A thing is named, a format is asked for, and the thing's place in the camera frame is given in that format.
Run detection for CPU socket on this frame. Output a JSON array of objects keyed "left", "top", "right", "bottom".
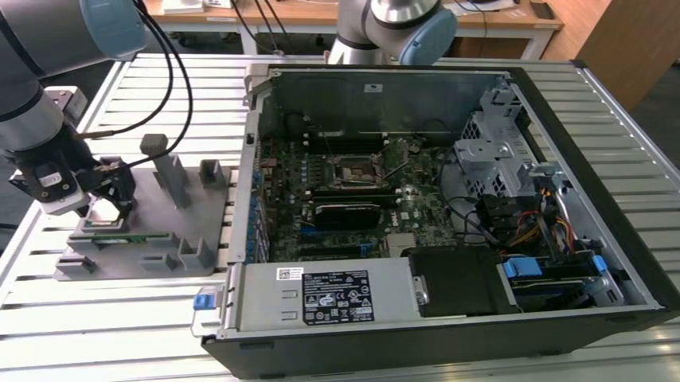
[{"left": 327, "top": 154, "right": 384, "bottom": 189}]

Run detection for silver metal drive cage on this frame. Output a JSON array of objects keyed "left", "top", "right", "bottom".
[{"left": 451, "top": 88, "right": 565, "bottom": 200}]

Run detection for black expansion slot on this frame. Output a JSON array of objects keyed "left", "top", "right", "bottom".
[{"left": 298, "top": 246, "right": 372, "bottom": 258}]

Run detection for coloured power wire bundle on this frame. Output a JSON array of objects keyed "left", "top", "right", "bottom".
[{"left": 498, "top": 185, "right": 585, "bottom": 259}]

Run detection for black plastic shroud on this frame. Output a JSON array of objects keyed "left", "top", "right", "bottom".
[{"left": 406, "top": 245, "right": 521, "bottom": 319}]

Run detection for silver chipset heatsink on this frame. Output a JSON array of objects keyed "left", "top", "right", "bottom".
[{"left": 386, "top": 233, "right": 422, "bottom": 258}]

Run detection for silver square CPU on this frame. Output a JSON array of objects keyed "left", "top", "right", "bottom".
[{"left": 84, "top": 201, "right": 127, "bottom": 226}]

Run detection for green RAM stick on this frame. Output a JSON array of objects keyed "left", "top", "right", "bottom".
[{"left": 68, "top": 233, "right": 173, "bottom": 244}]

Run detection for blue case latch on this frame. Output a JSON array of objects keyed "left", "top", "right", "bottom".
[{"left": 195, "top": 291, "right": 220, "bottom": 312}]

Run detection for wooden desk white frame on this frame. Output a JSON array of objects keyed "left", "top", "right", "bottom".
[{"left": 149, "top": 0, "right": 565, "bottom": 60}]

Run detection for black open PC case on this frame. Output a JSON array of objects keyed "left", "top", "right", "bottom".
[{"left": 199, "top": 59, "right": 680, "bottom": 381}]

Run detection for wooden cabinet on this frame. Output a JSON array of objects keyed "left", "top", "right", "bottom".
[{"left": 541, "top": 0, "right": 680, "bottom": 113}]

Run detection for grey parts rack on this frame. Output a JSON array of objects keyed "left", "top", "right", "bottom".
[{"left": 52, "top": 133, "right": 232, "bottom": 282}]

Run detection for silver power supply unit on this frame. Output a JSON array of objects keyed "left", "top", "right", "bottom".
[{"left": 216, "top": 260, "right": 426, "bottom": 331}]

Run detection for metal socket cover frame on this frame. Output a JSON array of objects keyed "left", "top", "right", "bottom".
[{"left": 374, "top": 137, "right": 415, "bottom": 178}]

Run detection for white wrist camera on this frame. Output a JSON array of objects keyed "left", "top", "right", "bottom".
[{"left": 8, "top": 158, "right": 90, "bottom": 216}]

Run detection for black rating label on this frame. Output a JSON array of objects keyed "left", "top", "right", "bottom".
[{"left": 300, "top": 271, "right": 376, "bottom": 324}]

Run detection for RAM slot white clips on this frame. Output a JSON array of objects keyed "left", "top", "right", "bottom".
[
  {"left": 303, "top": 132, "right": 387, "bottom": 140},
  {"left": 310, "top": 195, "right": 400, "bottom": 202},
  {"left": 303, "top": 142, "right": 387, "bottom": 150},
  {"left": 310, "top": 186, "right": 400, "bottom": 193}
]

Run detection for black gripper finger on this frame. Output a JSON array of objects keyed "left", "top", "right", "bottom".
[{"left": 92, "top": 156, "right": 139, "bottom": 223}]

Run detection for blue disk carrier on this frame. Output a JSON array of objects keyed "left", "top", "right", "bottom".
[{"left": 501, "top": 254, "right": 607, "bottom": 282}]

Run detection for black graphics card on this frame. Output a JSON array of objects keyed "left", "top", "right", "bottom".
[{"left": 312, "top": 202, "right": 382, "bottom": 231}]

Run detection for green motherboard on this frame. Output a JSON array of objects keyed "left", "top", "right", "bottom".
[{"left": 256, "top": 133, "right": 452, "bottom": 263}]

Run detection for black camera cable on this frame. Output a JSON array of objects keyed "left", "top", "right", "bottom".
[{"left": 70, "top": 0, "right": 195, "bottom": 170}]

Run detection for white box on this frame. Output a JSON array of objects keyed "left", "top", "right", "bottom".
[{"left": 161, "top": 0, "right": 205, "bottom": 15}]

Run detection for black internal cable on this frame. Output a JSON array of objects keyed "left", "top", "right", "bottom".
[{"left": 438, "top": 150, "right": 501, "bottom": 250}]

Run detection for black hard disk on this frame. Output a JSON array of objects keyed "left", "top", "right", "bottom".
[{"left": 509, "top": 278, "right": 599, "bottom": 314}]

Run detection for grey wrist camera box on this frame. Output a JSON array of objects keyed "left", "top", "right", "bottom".
[{"left": 44, "top": 88, "right": 89, "bottom": 120}]

